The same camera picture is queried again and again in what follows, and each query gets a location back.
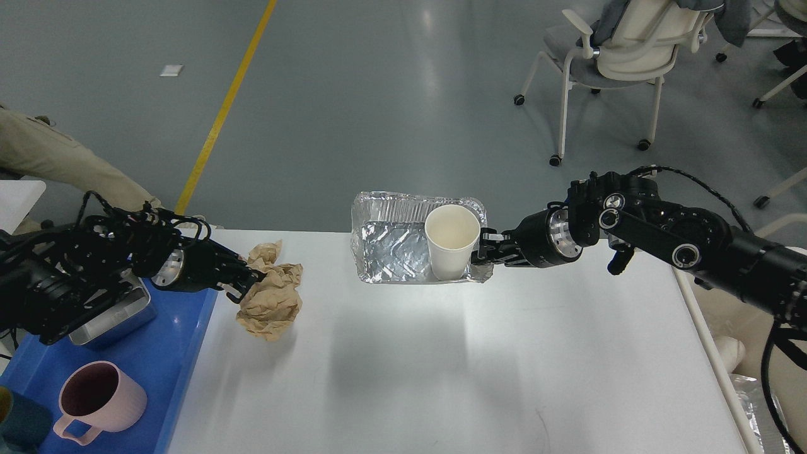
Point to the white office chair grey seat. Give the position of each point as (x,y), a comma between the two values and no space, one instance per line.
(642,47)

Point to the stainless steel rectangular tray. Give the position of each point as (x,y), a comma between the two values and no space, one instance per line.
(133,312)

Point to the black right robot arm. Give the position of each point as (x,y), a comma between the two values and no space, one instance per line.
(761,273)

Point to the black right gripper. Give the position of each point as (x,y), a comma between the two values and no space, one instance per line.
(542,240)

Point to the foil piece in bin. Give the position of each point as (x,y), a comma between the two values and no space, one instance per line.
(761,423)

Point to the aluminium foil container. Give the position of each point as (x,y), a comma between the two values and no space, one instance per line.
(388,236)

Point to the white paper cup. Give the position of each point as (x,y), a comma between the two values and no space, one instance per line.
(451,231)

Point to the white sneaker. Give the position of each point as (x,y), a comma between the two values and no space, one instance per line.
(208,222)

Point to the beige plastic bin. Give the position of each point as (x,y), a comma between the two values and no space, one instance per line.
(725,325)

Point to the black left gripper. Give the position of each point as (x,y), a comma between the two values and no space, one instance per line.
(207,265)

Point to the blue plastic tray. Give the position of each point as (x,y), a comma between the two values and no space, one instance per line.
(160,356)

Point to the white side table left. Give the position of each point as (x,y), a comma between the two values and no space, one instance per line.
(18,196)

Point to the grey jacket on chair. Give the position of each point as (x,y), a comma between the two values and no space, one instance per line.
(732,19)

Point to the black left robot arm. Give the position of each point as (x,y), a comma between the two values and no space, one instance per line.
(55,280)

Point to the person in beige trousers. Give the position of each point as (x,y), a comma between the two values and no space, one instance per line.
(32,147)

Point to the teal object bottom left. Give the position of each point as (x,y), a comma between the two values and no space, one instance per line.
(25,424)

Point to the white floor marker tile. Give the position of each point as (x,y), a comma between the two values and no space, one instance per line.
(171,70)

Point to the pink plastic mug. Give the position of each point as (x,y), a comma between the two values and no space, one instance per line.
(98,397)

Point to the brown paper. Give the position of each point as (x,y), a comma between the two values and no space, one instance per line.
(272,304)

